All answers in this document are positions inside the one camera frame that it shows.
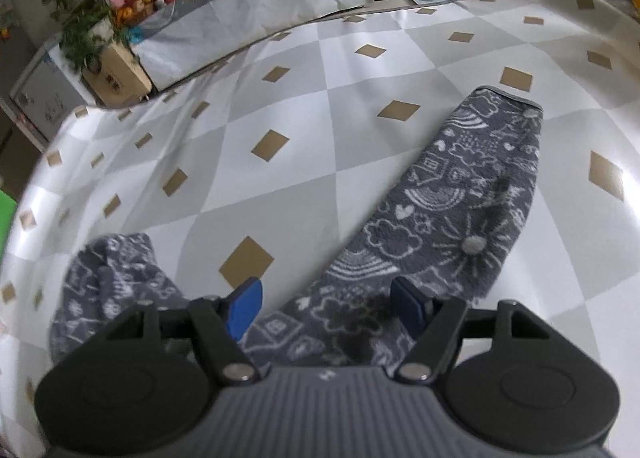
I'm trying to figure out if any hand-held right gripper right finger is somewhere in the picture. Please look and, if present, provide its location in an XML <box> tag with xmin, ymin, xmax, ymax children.
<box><xmin>390</xmin><ymin>277</ymin><xmax>552</xmax><ymax>385</ymax></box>

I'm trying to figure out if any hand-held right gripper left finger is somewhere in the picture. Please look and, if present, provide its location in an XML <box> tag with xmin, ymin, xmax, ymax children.
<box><xmin>104</xmin><ymin>277</ymin><xmax>264</xmax><ymax>385</ymax></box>

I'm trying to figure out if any grey patterned fleece jacket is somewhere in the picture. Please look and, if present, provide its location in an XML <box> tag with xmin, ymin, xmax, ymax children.
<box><xmin>47</xmin><ymin>85</ymin><xmax>543</xmax><ymax>375</ymax></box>

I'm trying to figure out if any grey white checkered tablecloth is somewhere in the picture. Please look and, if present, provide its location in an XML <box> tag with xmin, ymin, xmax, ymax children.
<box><xmin>0</xmin><ymin>0</ymin><xmax>640</xmax><ymax>458</ymax></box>

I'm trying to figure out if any green plastic chair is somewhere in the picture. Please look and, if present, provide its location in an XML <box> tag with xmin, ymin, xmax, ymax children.
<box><xmin>0</xmin><ymin>190</ymin><xmax>18</xmax><ymax>259</ymax></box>

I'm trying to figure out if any tan cardboard box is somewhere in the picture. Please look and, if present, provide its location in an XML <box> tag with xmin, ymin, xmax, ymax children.
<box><xmin>82</xmin><ymin>45</ymin><xmax>152</xmax><ymax>107</ymax></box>

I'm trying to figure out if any white chest freezer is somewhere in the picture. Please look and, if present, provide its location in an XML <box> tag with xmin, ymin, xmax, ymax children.
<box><xmin>10</xmin><ymin>50</ymin><xmax>98</xmax><ymax>141</ymax></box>

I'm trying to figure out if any cloth covered side table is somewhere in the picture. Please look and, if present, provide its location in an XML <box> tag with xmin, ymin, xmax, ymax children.
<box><xmin>132</xmin><ymin>0</ymin><xmax>376</xmax><ymax>91</ymax></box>

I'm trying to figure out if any trailing green potted plant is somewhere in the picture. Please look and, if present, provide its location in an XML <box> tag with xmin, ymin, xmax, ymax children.
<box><xmin>44</xmin><ymin>0</ymin><xmax>127</xmax><ymax>73</ymax></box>

